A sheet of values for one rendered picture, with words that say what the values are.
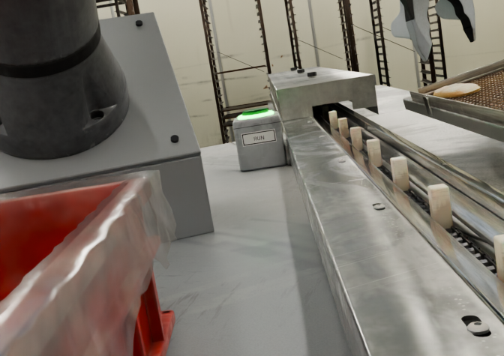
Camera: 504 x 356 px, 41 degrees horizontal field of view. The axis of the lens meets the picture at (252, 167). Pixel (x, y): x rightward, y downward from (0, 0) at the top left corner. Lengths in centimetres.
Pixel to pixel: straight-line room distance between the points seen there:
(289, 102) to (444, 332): 97
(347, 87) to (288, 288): 80
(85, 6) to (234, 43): 719
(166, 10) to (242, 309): 746
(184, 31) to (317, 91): 663
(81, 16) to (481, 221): 36
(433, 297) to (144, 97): 46
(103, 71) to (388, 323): 43
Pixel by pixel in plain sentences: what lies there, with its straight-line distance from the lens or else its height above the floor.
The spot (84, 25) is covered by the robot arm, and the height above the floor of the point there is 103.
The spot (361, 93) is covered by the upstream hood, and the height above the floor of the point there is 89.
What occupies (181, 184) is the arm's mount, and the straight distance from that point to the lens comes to 66.
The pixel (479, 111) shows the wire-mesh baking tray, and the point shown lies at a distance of 70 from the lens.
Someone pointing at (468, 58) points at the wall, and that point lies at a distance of 813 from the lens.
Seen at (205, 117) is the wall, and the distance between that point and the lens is 783.
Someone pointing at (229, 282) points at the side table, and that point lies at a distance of 51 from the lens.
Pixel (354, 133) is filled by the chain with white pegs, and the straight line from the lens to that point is 91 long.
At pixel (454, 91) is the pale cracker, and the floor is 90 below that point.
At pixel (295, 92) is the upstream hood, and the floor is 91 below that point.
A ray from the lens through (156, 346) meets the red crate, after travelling 39.
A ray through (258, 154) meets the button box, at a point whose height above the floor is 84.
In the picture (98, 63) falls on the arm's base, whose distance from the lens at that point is 65.
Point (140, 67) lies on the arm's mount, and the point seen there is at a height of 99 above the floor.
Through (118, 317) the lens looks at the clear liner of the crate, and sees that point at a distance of 26.
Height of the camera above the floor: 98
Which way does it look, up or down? 9 degrees down
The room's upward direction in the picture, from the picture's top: 9 degrees counter-clockwise
